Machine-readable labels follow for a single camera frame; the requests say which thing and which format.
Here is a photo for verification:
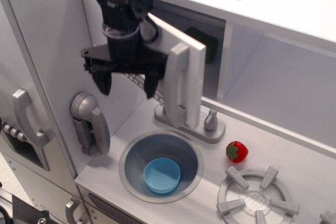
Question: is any grey toy faucet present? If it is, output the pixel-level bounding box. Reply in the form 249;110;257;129
154;104;226;144

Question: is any grey toy stove burner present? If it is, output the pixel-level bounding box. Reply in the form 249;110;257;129
217;166;300;223

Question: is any grey lower door handle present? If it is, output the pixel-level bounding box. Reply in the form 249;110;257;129
65;199;83;224

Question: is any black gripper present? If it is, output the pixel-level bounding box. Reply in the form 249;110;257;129
80;36;167;99

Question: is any white microwave door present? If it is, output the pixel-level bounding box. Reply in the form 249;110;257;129
148;14;206;129

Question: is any black braided cable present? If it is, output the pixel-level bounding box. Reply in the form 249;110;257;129
0;205;11;224

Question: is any grey toy telephone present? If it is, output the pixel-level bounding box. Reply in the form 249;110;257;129
70;91;110;157

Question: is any grey fridge door handle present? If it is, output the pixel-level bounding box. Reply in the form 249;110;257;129
12;88;49;148

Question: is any round grey sink basin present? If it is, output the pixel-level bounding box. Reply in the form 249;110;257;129
119;130;204;204

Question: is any red toy strawberry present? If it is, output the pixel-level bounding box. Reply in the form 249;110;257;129
226;141;249;163

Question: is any blue plastic bowl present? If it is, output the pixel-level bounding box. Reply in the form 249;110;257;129
143;158;181;194

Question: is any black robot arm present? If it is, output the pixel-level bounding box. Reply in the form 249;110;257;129
81;0;167;98

